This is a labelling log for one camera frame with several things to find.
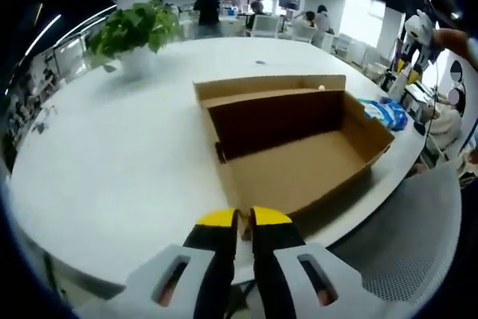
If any clear blue soft tissue pack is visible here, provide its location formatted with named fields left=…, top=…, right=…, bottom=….
left=373, top=98, right=408, bottom=132

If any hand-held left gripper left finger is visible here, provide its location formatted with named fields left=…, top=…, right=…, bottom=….
left=108, top=207, right=240, bottom=319

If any white mesh office chair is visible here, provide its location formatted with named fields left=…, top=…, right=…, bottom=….
left=328, top=164, right=464, bottom=305

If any small dark gadget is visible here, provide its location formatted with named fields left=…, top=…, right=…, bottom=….
left=31, top=105, right=59, bottom=135

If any brown cardboard shoe box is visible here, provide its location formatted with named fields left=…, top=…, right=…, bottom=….
left=193, top=74, right=396, bottom=240

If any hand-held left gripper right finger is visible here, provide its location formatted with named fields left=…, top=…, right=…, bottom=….
left=249, top=205, right=385, bottom=319

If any green potted plant white pot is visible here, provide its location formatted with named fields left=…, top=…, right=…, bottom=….
left=87, top=0, right=184, bottom=81

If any person's dark navy shirt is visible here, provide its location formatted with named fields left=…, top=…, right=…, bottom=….
left=457, top=180, right=478, bottom=282

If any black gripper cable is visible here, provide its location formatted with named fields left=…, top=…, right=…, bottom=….
left=425, top=49, right=441, bottom=140

